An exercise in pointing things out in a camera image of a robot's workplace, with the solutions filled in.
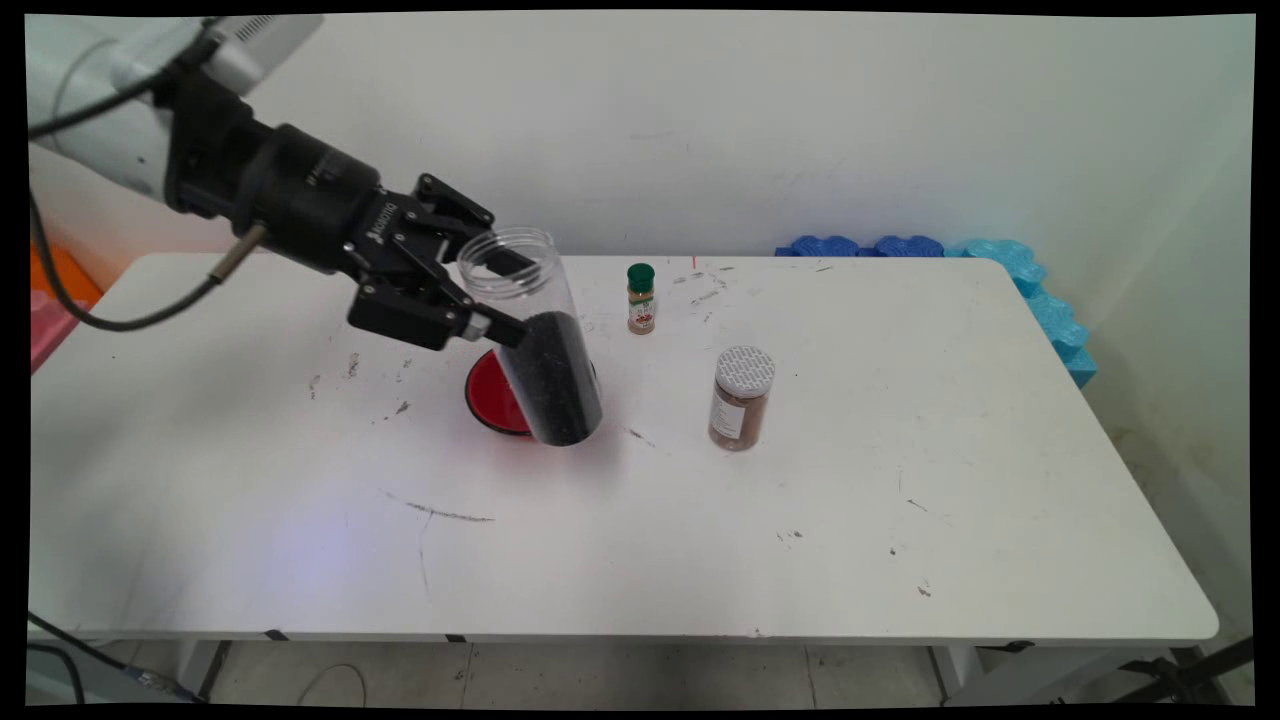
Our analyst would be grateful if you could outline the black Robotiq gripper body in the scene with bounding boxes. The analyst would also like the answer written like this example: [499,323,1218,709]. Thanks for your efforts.
[238,124,457,287]

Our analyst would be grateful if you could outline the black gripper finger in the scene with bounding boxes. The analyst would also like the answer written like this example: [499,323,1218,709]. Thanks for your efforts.
[405,174,537,277]
[348,264,527,352]

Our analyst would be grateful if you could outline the clear jar of black seeds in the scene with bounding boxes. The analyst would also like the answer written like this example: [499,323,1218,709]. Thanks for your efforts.
[457,227,604,448]

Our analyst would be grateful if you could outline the red bowl with black rim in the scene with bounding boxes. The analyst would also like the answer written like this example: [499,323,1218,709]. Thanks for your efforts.
[465,347,599,438]

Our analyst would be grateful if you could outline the small spice bottle green cap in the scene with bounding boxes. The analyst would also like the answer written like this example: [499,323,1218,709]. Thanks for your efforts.
[626,263,657,336]

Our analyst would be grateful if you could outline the orange box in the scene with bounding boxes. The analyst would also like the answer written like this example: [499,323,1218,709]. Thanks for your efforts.
[30,243,104,307]

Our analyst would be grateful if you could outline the pink box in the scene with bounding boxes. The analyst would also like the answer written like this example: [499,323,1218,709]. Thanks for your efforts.
[30,293,93,374]

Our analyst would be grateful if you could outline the brown spice jar white lid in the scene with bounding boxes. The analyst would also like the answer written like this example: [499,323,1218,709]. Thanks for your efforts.
[708,345,777,453]

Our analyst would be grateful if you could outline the white table leg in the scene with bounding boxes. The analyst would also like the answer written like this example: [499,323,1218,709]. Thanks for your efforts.
[928,645,986,699]
[172,640,233,701]

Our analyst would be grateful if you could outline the light blue foam piece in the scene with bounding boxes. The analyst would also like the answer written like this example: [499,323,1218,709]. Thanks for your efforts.
[948,238,1098,390]

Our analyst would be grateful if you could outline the black tripod bars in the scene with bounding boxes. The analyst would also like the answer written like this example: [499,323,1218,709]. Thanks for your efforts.
[1110,635,1254,706]

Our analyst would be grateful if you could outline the black cable with metal plug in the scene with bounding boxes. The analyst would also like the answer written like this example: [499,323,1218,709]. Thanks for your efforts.
[28,190,271,333]

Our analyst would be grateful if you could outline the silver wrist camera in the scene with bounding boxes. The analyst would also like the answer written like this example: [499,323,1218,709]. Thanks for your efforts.
[205,14,324,96]

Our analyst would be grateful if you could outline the black camera cable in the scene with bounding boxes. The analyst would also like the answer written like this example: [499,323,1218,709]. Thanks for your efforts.
[28,18,223,141]

